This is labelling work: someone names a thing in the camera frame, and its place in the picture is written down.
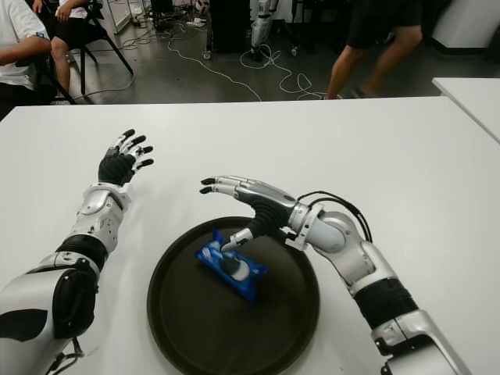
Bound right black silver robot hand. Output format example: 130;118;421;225
198;174;298;253

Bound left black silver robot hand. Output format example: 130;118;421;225
97;127;156;187

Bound blue Oreo cookie packet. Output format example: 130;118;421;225
194;229;270;302

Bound black folding chair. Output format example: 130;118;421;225
33;50;78;105
68;0;134;98

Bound seated person in black shorts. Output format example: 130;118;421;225
33;0;93;102

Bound round dark brown tray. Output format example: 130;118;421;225
147;216;321;375

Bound white cabinet panel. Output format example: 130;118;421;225
104;0;134;34

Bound seated person in white shirt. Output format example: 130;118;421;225
0;0;52;118

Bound black wheeled stand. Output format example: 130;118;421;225
279;17;304;56

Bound silver humanoid robot legs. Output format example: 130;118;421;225
249;0;279;62

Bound black cabinet on casters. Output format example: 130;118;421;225
209;0;253;60

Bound walking person in black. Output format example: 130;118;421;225
324;0;425;101

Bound white neighbouring table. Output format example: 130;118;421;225
431;77;500;144

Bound white curved pillar base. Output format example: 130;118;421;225
423;0;500;54

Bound black cable bundle right arm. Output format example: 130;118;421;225
298;190;373;241

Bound white cable on floor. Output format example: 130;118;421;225
166;30;345;102

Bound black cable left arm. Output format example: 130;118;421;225
42;335;87;375

